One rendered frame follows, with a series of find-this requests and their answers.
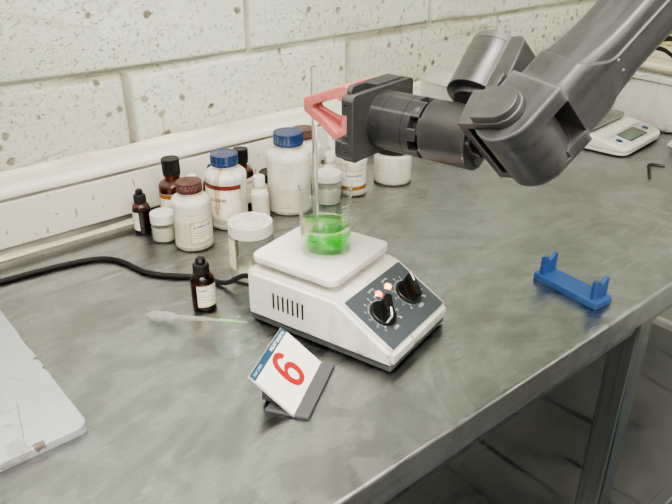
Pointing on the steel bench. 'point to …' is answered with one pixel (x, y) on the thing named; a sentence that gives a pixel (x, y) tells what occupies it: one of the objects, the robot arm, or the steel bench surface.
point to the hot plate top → (281, 248)
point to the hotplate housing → (330, 312)
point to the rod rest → (592, 295)
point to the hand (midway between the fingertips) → (312, 104)
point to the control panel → (410, 318)
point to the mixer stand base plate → (30, 403)
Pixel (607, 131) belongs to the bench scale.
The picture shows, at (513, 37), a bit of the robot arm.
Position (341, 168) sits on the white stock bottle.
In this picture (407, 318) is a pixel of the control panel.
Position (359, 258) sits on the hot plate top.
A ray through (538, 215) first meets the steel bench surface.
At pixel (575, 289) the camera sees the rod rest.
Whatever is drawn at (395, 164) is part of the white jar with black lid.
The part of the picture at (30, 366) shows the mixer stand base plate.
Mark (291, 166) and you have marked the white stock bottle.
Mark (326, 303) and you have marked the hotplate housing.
